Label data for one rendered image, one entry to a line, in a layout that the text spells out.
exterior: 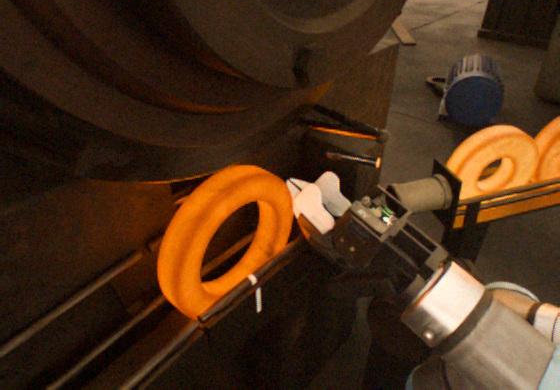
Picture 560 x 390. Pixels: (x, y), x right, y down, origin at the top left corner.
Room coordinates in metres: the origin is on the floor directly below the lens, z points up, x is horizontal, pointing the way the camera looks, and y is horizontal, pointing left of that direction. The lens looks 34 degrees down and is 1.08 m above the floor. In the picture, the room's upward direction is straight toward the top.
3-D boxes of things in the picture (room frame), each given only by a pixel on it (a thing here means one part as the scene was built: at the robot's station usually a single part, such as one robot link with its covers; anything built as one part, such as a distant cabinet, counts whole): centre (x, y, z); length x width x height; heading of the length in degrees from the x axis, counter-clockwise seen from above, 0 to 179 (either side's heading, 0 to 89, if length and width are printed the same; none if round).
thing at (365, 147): (0.53, -0.10, 0.68); 0.11 x 0.08 x 0.24; 48
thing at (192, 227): (0.35, 0.05, 0.75); 0.18 x 0.03 x 0.18; 138
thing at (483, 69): (2.28, -1.16, 0.17); 0.57 x 0.31 x 0.34; 158
